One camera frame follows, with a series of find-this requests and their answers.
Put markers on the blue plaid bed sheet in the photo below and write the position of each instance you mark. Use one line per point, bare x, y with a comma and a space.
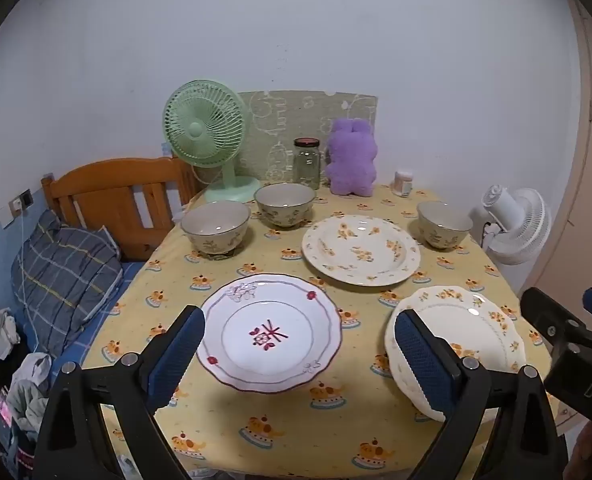
103, 322

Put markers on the scalloped yellow floral plate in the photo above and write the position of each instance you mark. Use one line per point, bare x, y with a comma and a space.
471, 325

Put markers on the yellow printed tablecloth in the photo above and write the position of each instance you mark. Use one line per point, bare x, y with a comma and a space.
286, 430

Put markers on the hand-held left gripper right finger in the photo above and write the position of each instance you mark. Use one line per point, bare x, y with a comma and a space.
423, 360

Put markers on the round yellow floral plate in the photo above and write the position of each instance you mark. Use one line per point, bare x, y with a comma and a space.
361, 250

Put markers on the cotton swab container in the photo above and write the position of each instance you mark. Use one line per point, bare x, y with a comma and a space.
403, 182

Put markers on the wooden bed headboard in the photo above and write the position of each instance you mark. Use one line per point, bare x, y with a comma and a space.
105, 200

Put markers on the wall socket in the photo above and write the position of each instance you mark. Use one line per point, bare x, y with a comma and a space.
19, 202

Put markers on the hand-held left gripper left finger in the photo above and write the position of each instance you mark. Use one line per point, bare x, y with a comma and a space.
175, 355

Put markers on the purple plush toy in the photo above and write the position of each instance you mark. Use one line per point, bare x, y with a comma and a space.
351, 160

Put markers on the green patterned wall mat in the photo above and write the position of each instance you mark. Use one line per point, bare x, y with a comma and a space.
286, 115

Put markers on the beige floral ceramic bowl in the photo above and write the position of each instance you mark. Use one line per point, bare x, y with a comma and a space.
283, 200
215, 222
443, 220

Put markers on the white plate with red trim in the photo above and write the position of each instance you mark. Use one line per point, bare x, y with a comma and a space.
271, 335

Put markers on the white electric fan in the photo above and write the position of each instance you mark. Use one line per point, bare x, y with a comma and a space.
521, 230

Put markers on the glass jar with dark lid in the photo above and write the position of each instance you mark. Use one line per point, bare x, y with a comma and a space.
307, 165

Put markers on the green desk fan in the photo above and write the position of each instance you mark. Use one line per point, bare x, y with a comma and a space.
195, 130

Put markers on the grey plaid pillow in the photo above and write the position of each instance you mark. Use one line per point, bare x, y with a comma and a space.
60, 275

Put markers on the grey crumpled garment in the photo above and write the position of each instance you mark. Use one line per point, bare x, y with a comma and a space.
30, 390

